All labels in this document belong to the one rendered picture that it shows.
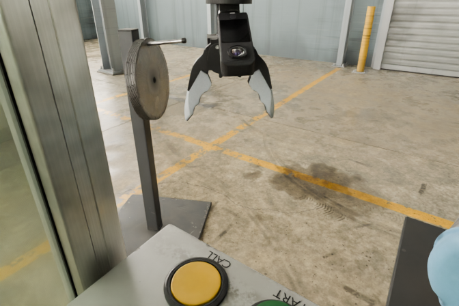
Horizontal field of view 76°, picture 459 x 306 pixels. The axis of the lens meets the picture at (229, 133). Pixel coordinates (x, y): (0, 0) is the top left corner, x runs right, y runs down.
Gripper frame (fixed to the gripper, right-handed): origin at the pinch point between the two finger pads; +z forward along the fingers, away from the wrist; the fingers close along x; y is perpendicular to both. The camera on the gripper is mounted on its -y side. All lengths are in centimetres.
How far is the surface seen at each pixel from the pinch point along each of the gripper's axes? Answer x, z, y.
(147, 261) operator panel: 9.5, 1.3, -28.0
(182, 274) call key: 6.3, 0.9, -29.9
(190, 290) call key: 5.6, 0.9, -31.4
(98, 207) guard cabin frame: 12.7, -4.2, -27.4
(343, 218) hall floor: -69, 91, 75
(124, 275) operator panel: 11.1, 1.3, -29.3
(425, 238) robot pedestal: -31.3, 16.3, -13.0
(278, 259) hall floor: -27, 91, 51
